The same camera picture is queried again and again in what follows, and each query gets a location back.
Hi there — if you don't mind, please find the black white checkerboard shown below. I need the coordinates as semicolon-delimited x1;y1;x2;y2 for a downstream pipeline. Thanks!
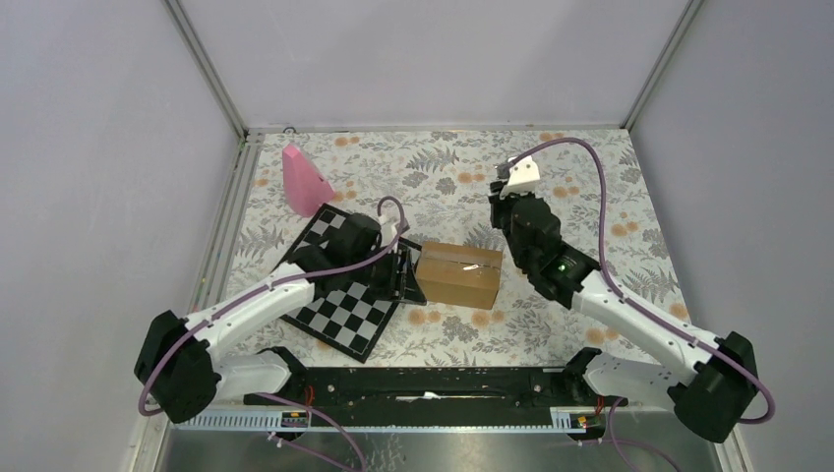
280;205;422;363

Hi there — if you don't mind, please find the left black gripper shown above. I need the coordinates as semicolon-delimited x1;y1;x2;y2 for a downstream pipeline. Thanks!
348;246;426;305

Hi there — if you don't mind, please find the left aluminium corner post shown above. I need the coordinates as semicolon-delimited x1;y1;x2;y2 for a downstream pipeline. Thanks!
161;0;249;142

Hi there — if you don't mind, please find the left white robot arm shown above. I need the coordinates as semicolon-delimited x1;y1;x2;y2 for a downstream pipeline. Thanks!
134;210;426;423

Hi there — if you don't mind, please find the brown cardboard express box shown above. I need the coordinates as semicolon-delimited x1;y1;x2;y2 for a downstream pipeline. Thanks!
416;242;503;310

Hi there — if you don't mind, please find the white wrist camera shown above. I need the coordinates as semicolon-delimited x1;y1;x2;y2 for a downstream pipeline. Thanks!
378;214;409;247
496;156;540;199

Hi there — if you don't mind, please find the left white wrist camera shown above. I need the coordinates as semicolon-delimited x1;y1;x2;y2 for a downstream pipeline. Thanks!
378;214;409;247

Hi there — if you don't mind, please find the right aluminium corner post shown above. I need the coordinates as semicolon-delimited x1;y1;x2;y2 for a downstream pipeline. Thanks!
620;0;705;132

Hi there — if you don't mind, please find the floral patterned table mat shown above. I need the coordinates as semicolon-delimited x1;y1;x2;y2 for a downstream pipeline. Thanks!
214;129;688;370

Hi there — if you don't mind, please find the aluminium corner post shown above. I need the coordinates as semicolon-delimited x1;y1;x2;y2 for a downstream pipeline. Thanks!
620;0;705;132
161;0;249;142

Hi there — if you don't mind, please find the pink triangular block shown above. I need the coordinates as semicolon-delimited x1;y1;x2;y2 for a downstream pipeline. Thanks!
282;144;335;217

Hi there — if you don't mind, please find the white slotted cable duct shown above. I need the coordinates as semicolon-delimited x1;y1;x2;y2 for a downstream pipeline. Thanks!
172;408;588;435

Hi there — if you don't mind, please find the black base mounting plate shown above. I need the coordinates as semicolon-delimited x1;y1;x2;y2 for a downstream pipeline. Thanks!
244;367;615;428

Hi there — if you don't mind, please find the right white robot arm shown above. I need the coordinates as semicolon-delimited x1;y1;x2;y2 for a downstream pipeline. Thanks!
488;181;760;443

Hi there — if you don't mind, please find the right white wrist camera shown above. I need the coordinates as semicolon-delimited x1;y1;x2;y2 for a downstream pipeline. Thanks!
496;156;540;199

